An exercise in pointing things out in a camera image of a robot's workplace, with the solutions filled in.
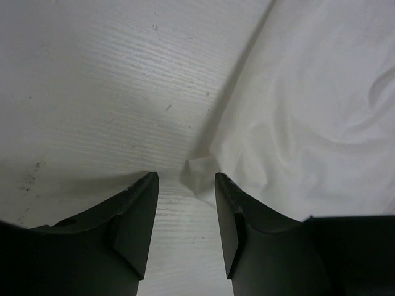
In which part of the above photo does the white tank top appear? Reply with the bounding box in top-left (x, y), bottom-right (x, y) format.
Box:
top-left (189, 1), bottom-right (394, 221)

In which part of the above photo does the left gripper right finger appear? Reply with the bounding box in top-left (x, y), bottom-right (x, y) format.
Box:
top-left (215, 173), bottom-right (394, 295)

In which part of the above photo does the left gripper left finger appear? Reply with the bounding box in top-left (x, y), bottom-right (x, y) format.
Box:
top-left (1, 172), bottom-right (159, 295)

